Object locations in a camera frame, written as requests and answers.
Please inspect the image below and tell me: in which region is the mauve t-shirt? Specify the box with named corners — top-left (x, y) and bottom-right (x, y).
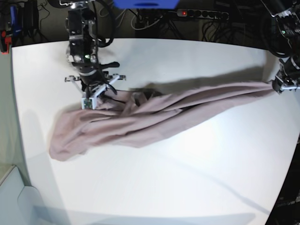
top-left (49, 82), bottom-right (274, 161)

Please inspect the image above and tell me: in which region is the grey side table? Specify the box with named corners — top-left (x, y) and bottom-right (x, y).
top-left (0, 166), bottom-right (54, 225)

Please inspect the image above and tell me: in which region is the blue box at top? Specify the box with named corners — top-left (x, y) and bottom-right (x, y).
top-left (113, 0), bottom-right (179, 9)

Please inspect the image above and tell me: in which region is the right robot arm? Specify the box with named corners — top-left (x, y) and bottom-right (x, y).
top-left (59, 0), bottom-right (120, 98)

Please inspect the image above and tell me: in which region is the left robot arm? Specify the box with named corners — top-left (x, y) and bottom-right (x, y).
top-left (260, 0), bottom-right (300, 93)

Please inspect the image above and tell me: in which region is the black power strip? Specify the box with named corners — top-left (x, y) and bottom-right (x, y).
top-left (176, 9), bottom-right (229, 21)

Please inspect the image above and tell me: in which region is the white cable loop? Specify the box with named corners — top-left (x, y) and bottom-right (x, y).
top-left (112, 9), bottom-right (128, 28)

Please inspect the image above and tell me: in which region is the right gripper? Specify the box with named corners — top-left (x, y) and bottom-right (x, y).
top-left (64, 74), bottom-right (126, 98)

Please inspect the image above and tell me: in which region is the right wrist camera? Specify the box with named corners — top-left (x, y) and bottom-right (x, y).
top-left (81, 97), bottom-right (96, 110)

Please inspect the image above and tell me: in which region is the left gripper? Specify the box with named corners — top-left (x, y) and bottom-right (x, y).
top-left (272, 70), bottom-right (300, 94)

